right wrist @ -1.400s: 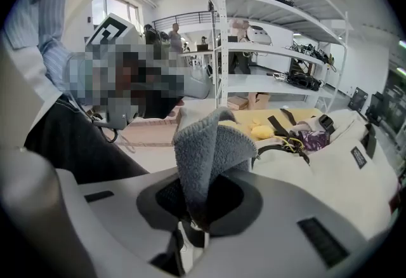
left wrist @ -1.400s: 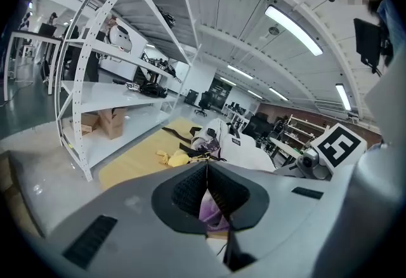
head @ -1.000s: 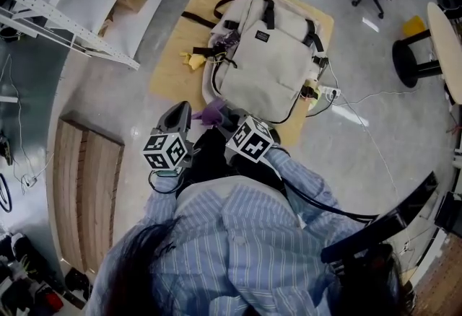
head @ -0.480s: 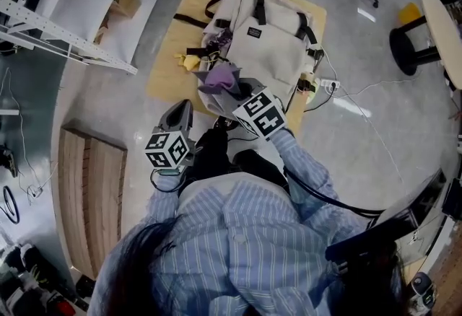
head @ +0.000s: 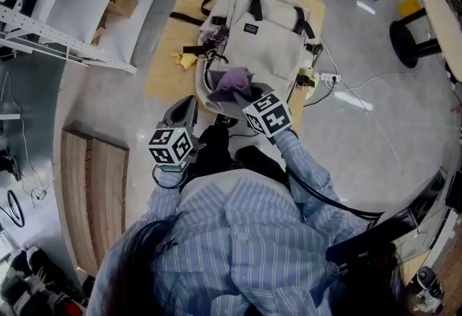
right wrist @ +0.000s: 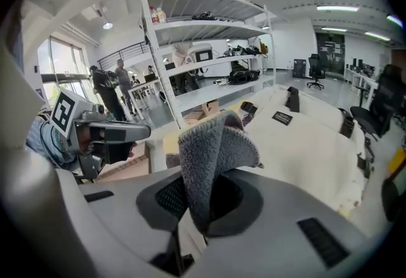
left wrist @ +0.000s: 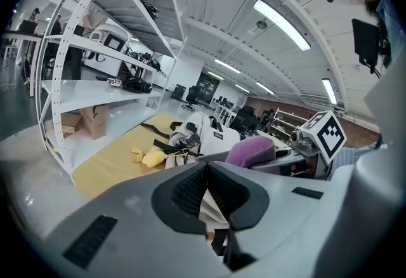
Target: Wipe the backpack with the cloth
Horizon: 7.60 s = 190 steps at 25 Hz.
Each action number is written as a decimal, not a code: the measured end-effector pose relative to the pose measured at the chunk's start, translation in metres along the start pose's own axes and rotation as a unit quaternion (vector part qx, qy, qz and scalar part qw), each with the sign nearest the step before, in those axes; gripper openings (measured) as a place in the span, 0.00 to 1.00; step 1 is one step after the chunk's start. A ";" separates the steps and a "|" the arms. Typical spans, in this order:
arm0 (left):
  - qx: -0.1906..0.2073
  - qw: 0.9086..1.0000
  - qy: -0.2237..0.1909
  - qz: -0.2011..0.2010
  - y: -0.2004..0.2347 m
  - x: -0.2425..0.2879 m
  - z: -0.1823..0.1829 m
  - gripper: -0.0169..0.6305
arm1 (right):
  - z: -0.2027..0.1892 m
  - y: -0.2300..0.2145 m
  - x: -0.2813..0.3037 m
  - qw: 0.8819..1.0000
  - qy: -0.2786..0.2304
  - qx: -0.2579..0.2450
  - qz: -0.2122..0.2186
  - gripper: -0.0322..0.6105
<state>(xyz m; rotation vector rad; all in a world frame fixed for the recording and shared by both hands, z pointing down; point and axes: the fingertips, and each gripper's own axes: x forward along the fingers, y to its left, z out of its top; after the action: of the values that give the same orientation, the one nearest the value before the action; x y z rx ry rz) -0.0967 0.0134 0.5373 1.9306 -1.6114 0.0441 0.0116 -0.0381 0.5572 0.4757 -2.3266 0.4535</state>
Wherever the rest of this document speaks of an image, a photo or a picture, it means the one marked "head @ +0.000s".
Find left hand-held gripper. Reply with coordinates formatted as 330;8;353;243
146;95;201;169

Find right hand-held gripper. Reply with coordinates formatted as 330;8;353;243
232;82;293;145

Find purple cloth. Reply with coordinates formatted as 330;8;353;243
206;67;256;105

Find beige backpack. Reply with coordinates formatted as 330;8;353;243
169;0;324;117

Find person's right forearm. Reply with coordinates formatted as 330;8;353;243
274;128;333;200

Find person's left forearm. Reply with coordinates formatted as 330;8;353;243
147;162;188;214

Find yellow item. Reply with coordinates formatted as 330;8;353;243
171;51;199;69

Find person's black trouser legs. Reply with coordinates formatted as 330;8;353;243
187;123;293;200

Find light wooden square table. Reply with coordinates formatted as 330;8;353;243
144;0;326;128

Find wooden pallet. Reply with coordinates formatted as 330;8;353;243
60;128;130;278

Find person's striped shirt torso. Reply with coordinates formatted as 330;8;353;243
86;170;369;316

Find white metal rack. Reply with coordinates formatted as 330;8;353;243
0;0;194;76

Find yellow bin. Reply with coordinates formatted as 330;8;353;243
398;0;422;16

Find round beige table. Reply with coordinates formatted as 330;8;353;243
388;0;462;84

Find light wooden desk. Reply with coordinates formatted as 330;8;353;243
395;209;459;285

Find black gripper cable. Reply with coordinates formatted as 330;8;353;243
151;162;188;190
287;170;385;220

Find black power cable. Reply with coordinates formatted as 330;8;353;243
230;82;336;139

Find black head mount bar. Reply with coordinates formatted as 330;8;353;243
324;170;448;267

